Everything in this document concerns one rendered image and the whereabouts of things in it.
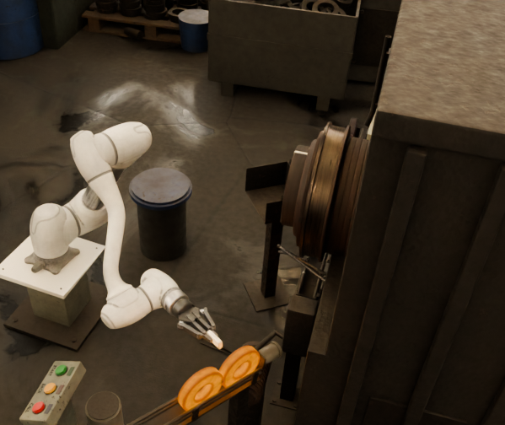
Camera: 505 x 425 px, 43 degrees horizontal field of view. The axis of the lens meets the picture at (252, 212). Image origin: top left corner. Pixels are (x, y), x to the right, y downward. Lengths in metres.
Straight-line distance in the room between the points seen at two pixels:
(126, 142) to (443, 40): 1.23
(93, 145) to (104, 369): 1.12
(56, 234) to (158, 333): 0.70
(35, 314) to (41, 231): 0.55
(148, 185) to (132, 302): 1.09
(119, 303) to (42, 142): 2.31
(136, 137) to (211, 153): 1.81
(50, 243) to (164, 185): 0.70
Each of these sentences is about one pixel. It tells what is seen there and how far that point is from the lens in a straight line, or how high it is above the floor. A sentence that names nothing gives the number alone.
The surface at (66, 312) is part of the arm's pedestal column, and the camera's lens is 3.11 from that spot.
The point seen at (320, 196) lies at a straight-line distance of 1.94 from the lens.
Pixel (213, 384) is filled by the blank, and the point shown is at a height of 0.73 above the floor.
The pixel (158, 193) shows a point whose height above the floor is 0.43.
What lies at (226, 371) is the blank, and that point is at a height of 0.75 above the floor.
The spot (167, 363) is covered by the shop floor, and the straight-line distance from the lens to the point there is 3.03.
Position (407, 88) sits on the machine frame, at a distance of 1.48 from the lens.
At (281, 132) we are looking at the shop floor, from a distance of 4.47.
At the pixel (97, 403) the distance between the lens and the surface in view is 2.32.
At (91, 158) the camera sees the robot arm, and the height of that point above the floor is 1.08.
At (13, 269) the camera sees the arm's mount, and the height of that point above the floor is 0.37.
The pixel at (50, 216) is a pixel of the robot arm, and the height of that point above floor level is 0.63.
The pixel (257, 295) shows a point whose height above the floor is 0.01.
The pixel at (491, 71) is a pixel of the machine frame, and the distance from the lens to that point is 1.64.
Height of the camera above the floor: 2.45
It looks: 41 degrees down
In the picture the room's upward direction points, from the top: 4 degrees clockwise
